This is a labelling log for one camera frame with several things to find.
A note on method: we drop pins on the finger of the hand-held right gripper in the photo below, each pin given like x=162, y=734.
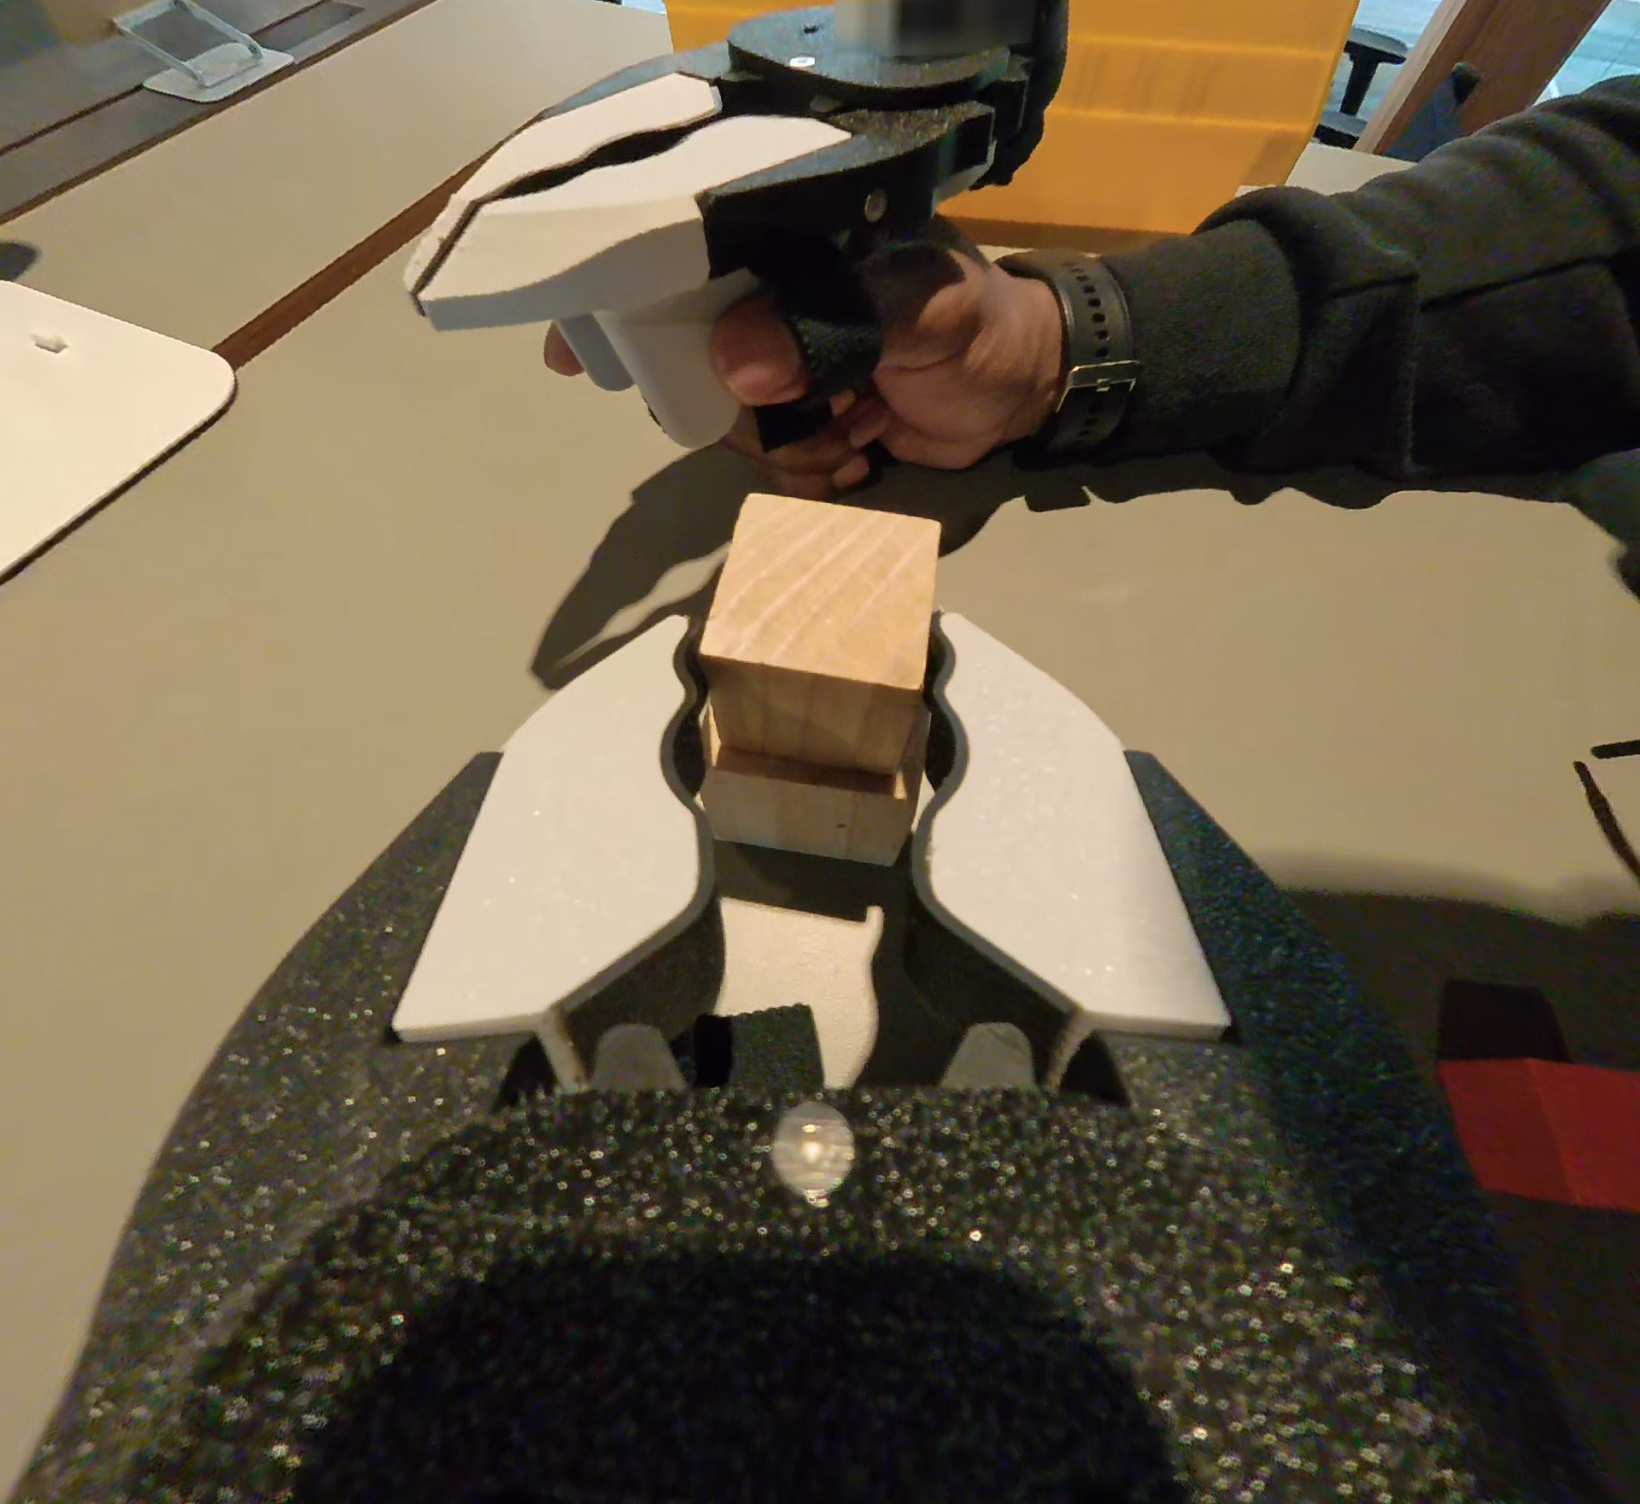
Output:
x=616, y=114
x=577, y=247

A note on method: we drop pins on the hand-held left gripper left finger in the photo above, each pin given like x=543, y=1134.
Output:
x=565, y=876

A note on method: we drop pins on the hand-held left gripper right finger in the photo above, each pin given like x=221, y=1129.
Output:
x=1064, y=876

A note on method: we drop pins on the light wooden cube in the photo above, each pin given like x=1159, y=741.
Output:
x=821, y=632
x=807, y=818

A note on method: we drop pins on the red-orange wooden cube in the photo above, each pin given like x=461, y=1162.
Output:
x=1550, y=1131

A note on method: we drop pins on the person's right forearm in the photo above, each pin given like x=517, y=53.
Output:
x=1385, y=312

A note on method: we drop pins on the person's right hand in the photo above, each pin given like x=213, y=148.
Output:
x=975, y=364

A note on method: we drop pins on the black wristwatch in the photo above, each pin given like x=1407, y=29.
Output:
x=1096, y=350

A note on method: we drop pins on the yellow plastic bin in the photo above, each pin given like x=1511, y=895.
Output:
x=1154, y=56

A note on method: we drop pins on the white folding stand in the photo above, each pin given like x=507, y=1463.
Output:
x=90, y=415

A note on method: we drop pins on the black office chair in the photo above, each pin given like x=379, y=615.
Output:
x=1397, y=94

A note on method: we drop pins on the wooden door frame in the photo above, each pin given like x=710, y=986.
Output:
x=1513, y=5

